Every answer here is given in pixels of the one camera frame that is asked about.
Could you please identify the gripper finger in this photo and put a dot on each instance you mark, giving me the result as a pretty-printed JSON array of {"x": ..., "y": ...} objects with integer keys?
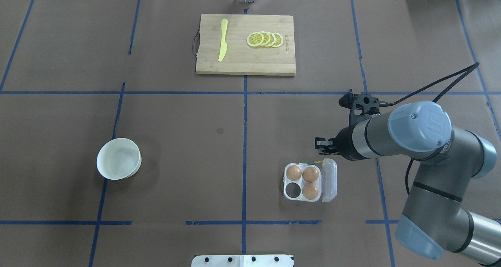
[
  {"x": 321, "y": 141},
  {"x": 324, "y": 148}
]

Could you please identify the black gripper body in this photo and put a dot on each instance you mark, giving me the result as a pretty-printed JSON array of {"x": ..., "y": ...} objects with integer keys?
[{"x": 344, "y": 142}]

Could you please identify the white bowl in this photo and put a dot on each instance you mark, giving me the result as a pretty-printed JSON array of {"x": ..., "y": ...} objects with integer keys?
[{"x": 119, "y": 159}]

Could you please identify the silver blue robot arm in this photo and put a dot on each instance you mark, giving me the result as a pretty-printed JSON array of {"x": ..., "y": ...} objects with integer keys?
[{"x": 433, "y": 220}]

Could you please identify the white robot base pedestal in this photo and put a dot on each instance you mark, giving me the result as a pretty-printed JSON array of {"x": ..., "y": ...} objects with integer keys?
[{"x": 242, "y": 260}]

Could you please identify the brown egg lower slot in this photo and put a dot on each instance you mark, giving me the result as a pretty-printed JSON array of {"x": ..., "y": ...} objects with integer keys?
[{"x": 311, "y": 191}]

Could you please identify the brown egg from bowl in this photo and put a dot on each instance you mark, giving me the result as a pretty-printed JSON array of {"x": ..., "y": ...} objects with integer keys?
[{"x": 293, "y": 173}]

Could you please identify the yellow plastic knife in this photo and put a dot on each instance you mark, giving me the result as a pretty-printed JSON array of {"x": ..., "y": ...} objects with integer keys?
[{"x": 223, "y": 44}]

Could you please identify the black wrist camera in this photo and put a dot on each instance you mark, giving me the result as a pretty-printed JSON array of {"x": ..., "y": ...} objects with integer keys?
[{"x": 364, "y": 102}]

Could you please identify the wooden cutting board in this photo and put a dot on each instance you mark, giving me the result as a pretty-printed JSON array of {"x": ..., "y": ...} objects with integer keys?
[{"x": 241, "y": 59}]

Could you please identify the brown egg upper slot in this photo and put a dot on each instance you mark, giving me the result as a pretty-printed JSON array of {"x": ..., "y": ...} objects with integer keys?
[{"x": 311, "y": 174}]

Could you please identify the lemon slice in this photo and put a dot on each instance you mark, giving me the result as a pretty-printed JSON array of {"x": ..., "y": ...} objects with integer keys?
[
  {"x": 271, "y": 39},
  {"x": 278, "y": 40},
  {"x": 265, "y": 38},
  {"x": 255, "y": 39}
]

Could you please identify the brown egg slot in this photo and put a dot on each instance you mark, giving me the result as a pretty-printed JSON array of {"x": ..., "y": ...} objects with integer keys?
[
  {"x": 311, "y": 174},
  {"x": 311, "y": 191}
]

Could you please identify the clear plastic egg box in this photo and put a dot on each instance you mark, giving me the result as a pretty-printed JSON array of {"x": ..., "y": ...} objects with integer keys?
[{"x": 327, "y": 182}]

